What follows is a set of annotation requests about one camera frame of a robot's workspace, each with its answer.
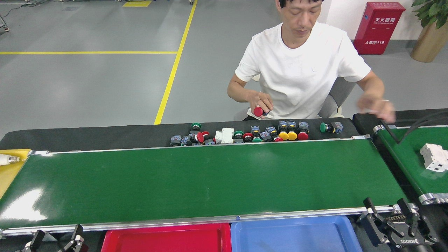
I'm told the red plastic tray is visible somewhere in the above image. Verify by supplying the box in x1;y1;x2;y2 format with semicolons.
101;223;232;252

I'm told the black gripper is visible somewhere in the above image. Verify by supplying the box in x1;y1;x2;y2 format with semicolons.
357;197;439;252

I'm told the narrow green conveyor belt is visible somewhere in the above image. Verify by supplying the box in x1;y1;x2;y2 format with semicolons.
373;124;448;205

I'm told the red fire extinguisher cabinet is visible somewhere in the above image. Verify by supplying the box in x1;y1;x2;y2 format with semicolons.
353;2;406;55

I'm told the potted plant in brass pot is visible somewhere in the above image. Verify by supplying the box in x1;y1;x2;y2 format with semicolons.
410;0;448;63

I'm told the person's left hand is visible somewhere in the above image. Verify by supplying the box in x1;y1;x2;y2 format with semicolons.
357;92;397;124

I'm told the person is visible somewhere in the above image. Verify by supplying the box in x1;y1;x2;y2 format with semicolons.
227;0;397;124

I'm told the person's right hand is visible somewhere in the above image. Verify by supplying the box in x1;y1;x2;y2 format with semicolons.
247;90;274;115

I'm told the white light bulb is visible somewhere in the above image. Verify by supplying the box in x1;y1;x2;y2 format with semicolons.
0;154;20;166

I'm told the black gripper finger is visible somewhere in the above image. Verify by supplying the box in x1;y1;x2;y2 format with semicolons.
59;224;88;252
22;229;46;252

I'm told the white circuit breaker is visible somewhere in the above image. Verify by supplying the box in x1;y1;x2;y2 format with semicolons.
215;128;234;145
419;143;448;173

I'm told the black cable loop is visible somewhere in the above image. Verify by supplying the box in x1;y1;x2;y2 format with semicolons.
380;111;448;145

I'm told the yellow plastic tray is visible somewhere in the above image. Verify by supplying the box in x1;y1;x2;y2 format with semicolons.
0;149;33;200

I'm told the grey office chair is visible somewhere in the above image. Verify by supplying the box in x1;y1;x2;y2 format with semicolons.
233;77;357;121

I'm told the long green conveyor belt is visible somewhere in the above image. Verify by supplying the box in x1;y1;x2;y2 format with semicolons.
0;135;420;238

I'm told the blue plastic tray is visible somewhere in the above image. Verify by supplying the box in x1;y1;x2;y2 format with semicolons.
230;215;363;252

